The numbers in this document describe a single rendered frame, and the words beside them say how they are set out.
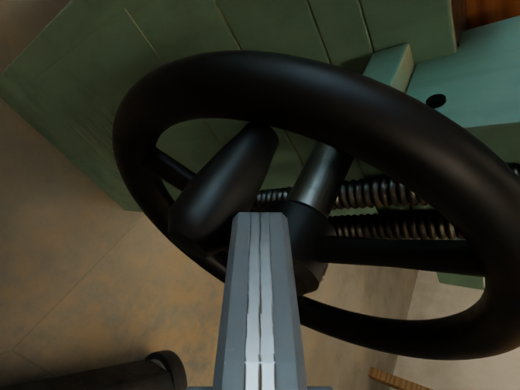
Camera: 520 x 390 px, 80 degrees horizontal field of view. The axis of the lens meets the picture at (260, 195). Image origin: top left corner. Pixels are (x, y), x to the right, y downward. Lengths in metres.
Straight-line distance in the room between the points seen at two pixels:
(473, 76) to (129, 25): 0.36
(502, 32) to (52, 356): 1.08
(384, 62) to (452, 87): 0.06
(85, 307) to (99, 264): 0.12
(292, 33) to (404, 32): 0.10
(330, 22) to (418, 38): 0.07
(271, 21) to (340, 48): 0.07
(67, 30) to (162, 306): 0.88
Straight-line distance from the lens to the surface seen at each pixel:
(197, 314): 1.29
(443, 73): 0.28
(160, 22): 0.42
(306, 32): 0.32
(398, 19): 0.30
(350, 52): 0.32
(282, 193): 0.29
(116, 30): 0.47
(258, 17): 0.34
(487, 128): 0.23
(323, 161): 0.26
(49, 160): 0.98
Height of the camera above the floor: 0.94
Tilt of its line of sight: 40 degrees down
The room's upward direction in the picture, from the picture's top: 91 degrees clockwise
